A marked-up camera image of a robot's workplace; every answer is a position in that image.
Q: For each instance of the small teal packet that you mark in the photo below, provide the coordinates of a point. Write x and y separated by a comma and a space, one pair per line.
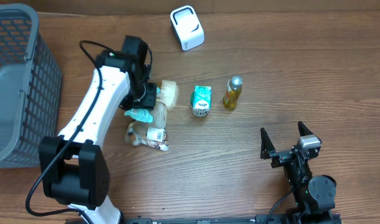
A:
142, 115

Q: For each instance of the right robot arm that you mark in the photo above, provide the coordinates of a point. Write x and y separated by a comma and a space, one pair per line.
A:
314, 195

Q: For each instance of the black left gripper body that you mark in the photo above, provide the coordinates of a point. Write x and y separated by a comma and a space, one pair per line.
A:
141, 95

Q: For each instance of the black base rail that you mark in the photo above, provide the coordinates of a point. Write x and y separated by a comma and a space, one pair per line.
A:
202, 221

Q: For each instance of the clear plastic snack bag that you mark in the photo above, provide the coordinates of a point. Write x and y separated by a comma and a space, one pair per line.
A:
154, 134

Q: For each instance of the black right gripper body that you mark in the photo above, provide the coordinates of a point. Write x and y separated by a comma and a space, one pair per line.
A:
282, 157

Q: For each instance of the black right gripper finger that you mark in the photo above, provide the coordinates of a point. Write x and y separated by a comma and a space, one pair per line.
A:
303, 130
267, 147

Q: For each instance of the yellow dish soap bottle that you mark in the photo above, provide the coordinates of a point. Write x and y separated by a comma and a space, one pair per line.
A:
233, 91

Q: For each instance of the green white tissue pack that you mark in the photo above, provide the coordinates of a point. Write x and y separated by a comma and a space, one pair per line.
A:
201, 100

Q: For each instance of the grey plastic mesh basket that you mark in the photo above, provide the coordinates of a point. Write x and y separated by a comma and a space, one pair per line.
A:
30, 87

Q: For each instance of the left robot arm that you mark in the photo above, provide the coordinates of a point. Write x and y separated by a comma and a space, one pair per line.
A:
74, 173

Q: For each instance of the white barcode scanner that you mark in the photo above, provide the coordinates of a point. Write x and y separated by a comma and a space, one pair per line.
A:
187, 27

